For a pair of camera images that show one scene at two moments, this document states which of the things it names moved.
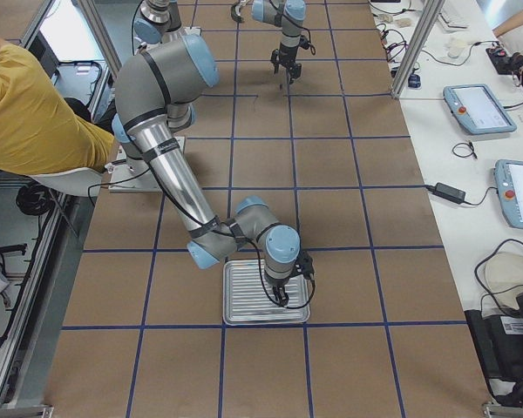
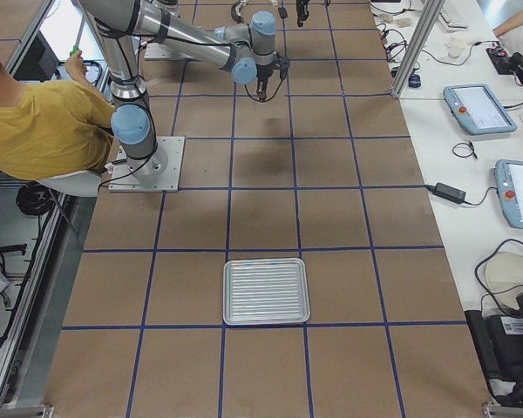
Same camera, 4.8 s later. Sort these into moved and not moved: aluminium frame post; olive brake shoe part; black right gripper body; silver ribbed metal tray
Moved: black right gripper body
Not moved: aluminium frame post; olive brake shoe part; silver ribbed metal tray
